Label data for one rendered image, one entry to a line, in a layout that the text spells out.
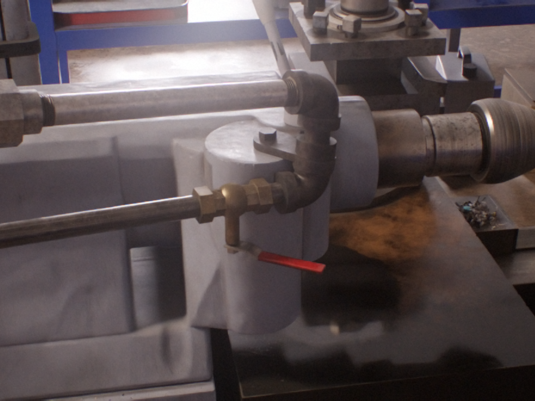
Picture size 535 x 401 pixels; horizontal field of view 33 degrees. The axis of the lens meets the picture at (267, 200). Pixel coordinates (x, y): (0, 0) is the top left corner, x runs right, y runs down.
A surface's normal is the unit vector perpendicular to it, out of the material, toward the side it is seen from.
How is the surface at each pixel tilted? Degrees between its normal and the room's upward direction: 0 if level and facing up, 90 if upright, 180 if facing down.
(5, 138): 101
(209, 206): 60
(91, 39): 90
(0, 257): 71
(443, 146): 65
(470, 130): 42
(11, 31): 90
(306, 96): 81
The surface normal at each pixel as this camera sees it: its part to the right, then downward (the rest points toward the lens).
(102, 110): 0.49, 0.28
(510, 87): -1.00, 0.04
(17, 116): 0.46, -0.15
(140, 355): 0.14, 0.00
